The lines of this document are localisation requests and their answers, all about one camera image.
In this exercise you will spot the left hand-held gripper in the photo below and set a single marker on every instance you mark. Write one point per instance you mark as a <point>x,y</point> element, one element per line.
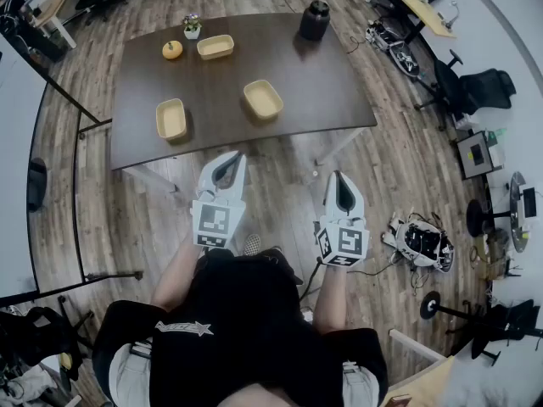
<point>212,223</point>

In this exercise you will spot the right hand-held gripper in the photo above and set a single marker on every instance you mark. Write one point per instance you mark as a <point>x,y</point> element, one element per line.
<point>348,242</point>

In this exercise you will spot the yellow tray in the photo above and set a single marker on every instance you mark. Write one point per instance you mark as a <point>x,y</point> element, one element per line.
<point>215,46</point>
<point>171,119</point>
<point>263,99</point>

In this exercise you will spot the person's left forearm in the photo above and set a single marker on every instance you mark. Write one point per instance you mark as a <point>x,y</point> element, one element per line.
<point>178,274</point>

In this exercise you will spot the person's right forearm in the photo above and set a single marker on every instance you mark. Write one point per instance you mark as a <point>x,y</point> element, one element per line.
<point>331,299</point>

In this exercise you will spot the white table leg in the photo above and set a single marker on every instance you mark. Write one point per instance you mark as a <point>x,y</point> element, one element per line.
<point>339,146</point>

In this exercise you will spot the white open electronics case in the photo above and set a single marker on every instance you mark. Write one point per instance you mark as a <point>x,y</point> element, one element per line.
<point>424,242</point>

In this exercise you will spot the person's black t-shirt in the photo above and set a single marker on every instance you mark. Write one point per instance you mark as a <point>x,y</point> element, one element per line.
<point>246,312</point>

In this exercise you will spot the black round stand base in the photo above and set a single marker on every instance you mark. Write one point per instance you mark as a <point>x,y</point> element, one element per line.
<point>430,305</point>

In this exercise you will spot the round glass side table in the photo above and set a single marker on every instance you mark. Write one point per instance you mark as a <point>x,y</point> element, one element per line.
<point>479,219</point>

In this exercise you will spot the grey box with black panel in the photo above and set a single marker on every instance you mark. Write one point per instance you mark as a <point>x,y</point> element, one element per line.
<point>475,153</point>

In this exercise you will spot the orange pumpkin ornament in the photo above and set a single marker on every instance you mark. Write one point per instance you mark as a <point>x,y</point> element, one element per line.
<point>172,50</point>

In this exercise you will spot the white black robotic device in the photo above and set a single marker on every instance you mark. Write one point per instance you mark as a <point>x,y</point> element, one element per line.
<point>405,59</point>
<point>377,32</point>

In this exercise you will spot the potted purple flower plant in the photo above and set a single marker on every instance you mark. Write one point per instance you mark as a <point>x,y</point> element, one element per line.
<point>192,26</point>

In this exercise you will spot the green plastic bottle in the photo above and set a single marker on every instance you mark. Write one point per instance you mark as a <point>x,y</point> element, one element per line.
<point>496,134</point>

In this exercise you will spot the small black screen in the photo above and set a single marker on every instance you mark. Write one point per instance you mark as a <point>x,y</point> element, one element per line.
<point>529,202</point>

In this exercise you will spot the black waste bin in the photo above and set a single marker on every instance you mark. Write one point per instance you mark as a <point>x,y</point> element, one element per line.
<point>37,185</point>

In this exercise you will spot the large dark water jug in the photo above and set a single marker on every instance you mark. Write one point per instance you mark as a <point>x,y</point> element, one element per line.
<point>314,19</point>

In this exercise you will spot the small light wooden desk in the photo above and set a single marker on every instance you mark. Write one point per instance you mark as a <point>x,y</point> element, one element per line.
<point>428,15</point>

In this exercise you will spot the light wooden desk white legs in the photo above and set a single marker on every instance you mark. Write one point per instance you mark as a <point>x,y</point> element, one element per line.
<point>57,0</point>

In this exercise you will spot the white desk with black frame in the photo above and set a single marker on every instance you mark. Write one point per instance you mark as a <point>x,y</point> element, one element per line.
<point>15,163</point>

